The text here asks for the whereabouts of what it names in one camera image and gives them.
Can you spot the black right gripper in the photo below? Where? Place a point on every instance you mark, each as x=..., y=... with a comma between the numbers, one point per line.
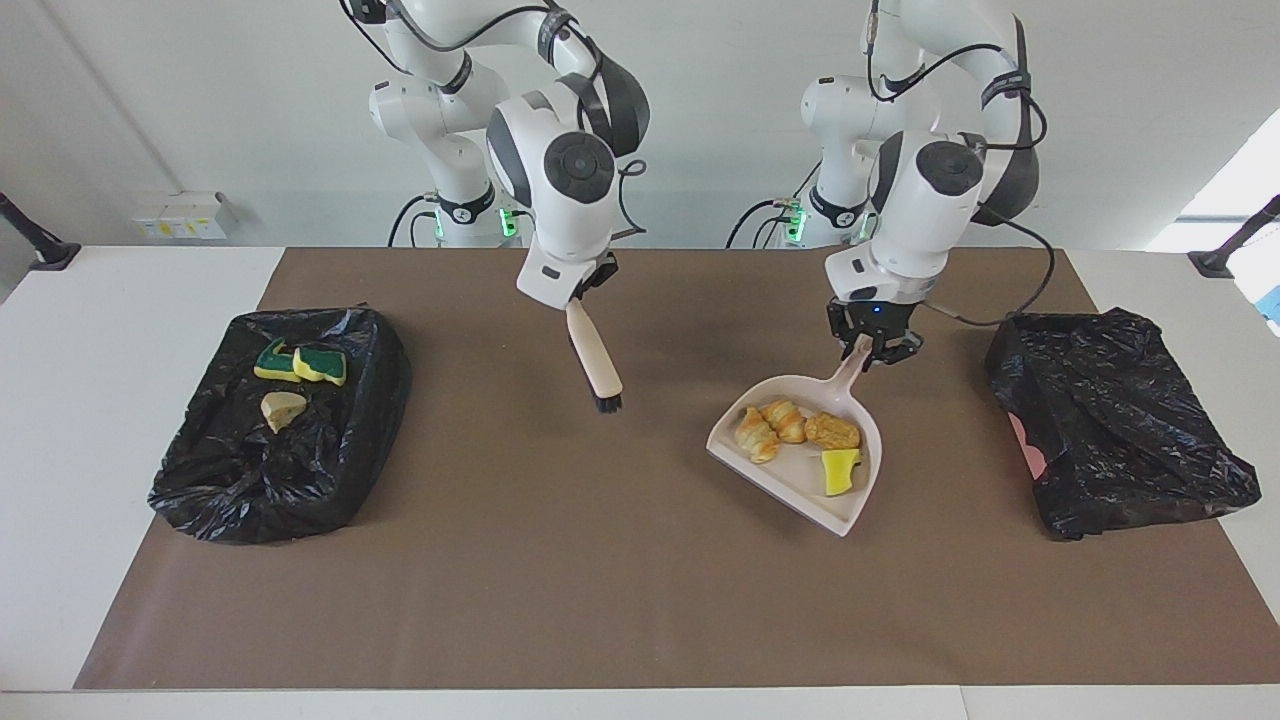
x=598, y=275

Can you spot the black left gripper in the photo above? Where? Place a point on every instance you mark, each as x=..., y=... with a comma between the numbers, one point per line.
x=875, y=315

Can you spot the brown oval sponge piece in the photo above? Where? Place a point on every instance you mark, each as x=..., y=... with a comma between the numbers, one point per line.
x=833, y=431

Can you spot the beige hand brush black bristles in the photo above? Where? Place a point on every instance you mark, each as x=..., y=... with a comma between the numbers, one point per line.
x=598, y=365

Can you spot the orange striped sponge piece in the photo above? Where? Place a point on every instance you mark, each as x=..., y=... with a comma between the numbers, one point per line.
x=785, y=420

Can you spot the yellow sponge wedge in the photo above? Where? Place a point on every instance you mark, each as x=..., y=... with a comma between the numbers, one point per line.
x=838, y=472

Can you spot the pale yellow sponge chunk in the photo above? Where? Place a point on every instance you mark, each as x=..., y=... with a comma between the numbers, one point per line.
x=756, y=436

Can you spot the beige plastic dustpan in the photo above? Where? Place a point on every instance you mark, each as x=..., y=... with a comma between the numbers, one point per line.
x=800, y=480

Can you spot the green yellow curved sponge piece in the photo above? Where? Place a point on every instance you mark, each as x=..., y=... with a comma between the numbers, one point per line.
x=320, y=365

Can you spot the yellow sponge piece green backing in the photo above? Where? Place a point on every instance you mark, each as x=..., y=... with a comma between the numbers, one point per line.
x=275, y=365

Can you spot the beige sponge chunk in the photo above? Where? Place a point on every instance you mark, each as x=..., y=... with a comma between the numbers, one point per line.
x=283, y=410

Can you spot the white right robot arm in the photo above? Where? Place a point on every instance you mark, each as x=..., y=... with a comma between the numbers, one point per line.
x=560, y=190

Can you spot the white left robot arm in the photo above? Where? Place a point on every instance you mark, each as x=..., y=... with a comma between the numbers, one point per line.
x=925, y=200

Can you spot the black bag lined pink bin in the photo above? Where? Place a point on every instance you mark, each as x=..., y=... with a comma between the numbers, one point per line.
x=1120, y=430

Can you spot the brown paper table mat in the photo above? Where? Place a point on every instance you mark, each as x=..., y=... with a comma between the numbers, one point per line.
x=600, y=600

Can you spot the blue white packet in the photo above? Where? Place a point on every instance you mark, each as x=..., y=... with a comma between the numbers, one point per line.
x=1272, y=305

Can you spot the black camera stand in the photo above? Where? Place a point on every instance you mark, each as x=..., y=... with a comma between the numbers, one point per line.
x=1215, y=262
x=50, y=252

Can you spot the white wall socket box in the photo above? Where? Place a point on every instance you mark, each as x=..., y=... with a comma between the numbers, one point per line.
x=185, y=215

